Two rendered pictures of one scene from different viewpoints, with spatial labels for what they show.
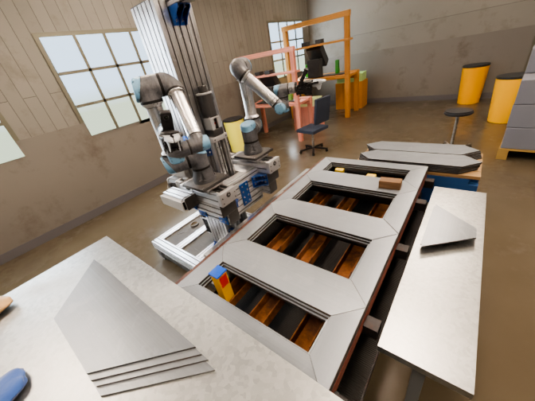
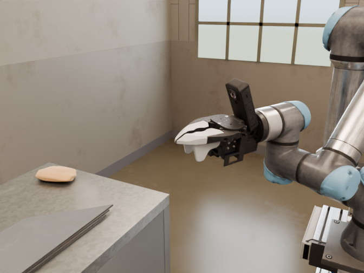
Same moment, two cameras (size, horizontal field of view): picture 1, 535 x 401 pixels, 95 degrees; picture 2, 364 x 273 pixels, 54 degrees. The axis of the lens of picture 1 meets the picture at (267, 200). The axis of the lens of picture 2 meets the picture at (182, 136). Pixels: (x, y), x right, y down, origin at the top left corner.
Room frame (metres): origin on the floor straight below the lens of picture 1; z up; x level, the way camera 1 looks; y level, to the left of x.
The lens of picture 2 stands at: (0.78, -0.29, 1.68)
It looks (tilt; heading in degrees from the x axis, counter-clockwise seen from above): 20 degrees down; 75
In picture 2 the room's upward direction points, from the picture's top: straight up
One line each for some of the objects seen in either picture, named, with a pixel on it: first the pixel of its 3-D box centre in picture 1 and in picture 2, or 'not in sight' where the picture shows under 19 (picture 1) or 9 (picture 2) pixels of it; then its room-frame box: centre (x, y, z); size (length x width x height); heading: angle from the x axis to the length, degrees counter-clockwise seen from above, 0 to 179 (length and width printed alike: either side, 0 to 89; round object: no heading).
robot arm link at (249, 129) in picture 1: (249, 130); not in sight; (1.87, 0.03, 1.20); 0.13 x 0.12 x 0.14; 162
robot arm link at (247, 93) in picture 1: (247, 98); not in sight; (1.99, -0.01, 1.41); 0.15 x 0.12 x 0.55; 162
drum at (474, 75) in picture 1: (471, 83); not in sight; (5.42, -4.86, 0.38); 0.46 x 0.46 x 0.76
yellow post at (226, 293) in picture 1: (224, 287); not in sight; (0.81, 0.28, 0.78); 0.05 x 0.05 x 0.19; 47
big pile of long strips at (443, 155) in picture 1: (415, 155); not in sight; (1.68, -1.18, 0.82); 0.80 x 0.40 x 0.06; 47
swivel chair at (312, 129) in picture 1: (312, 126); not in sight; (4.33, -1.05, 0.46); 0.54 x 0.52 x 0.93; 55
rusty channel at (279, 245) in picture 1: (294, 227); not in sight; (1.26, -0.14, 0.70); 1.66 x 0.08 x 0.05; 137
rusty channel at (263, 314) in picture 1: (323, 235); not in sight; (1.12, -0.28, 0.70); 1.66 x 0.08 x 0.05; 137
